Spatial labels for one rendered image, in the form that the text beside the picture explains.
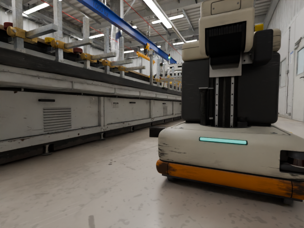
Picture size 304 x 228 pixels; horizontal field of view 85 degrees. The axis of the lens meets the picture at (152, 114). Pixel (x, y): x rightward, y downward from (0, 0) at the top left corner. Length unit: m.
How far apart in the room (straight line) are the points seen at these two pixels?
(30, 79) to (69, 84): 0.27
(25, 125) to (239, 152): 1.39
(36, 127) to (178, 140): 1.13
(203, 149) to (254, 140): 0.20
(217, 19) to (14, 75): 1.11
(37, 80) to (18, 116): 0.33
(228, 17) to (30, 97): 1.37
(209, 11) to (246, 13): 0.17
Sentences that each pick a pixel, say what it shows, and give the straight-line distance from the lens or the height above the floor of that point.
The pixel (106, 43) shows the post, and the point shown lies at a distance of 1.79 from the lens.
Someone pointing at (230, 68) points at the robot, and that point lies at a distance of 1.02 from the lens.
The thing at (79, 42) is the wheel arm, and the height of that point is 0.82.
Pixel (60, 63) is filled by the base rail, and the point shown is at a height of 0.69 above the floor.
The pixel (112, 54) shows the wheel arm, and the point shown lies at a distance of 1.44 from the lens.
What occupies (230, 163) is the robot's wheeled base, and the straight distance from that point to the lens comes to 0.80.
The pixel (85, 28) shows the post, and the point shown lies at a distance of 1.64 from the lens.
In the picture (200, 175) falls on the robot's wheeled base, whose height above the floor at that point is 0.08.
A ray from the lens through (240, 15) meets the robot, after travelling 0.88.
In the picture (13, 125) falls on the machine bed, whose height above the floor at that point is 0.26.
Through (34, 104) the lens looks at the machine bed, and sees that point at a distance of 1.55.
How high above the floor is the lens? 0.40
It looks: 3 degrees down
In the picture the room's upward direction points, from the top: straight up
